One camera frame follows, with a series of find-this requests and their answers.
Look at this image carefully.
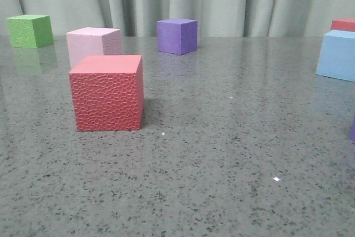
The blue foam cube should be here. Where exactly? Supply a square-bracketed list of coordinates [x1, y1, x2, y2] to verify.
[316, 30, 354, 82]

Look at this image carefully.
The dark purple foam cube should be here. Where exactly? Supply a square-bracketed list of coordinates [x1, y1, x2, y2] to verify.
[156, 18, 198, 55]

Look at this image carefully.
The large red foam cube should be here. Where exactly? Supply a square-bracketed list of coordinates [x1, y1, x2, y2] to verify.
[69, 55, 144, 131]

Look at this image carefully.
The pink foam cube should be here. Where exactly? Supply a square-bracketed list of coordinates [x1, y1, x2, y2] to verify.
[66, 27, 122, 68]

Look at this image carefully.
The grey curtain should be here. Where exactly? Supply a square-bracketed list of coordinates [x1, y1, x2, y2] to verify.
[0, 0, 355, 38]

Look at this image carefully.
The green foam cube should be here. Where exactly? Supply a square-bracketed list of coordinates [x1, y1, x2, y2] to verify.
[6, 14, 54, 48]

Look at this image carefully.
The light purple foam cube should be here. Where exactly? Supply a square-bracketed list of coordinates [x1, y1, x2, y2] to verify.
[349, 119, 355, 141]

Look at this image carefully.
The far red foam cube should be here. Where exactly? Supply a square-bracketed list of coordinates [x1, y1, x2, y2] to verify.
[331, 18, 355, 32]

